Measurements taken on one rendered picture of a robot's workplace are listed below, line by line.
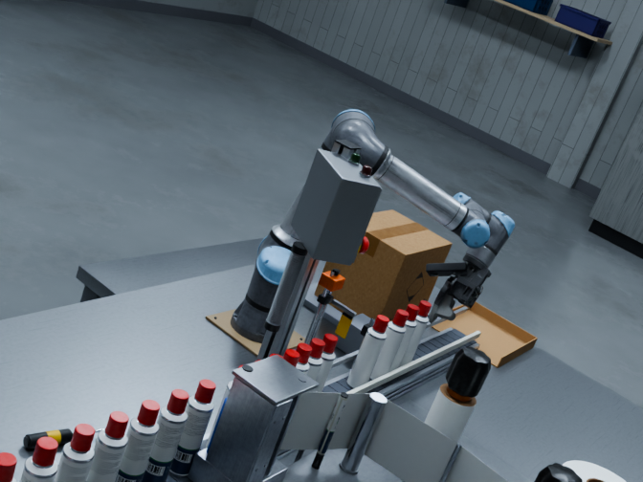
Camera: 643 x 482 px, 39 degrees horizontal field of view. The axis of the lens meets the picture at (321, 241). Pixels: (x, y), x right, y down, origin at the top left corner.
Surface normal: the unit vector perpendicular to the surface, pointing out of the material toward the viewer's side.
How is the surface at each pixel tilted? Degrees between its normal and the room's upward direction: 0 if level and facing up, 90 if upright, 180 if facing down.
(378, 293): 90
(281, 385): 0
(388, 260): 90
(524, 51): 90
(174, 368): 0
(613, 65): 90
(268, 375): 0
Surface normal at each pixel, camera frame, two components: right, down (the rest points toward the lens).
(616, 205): -0.59, 0.10
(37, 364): 0.32, -0.88
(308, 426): 0.40, 0.46
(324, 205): -0.90, -0.17
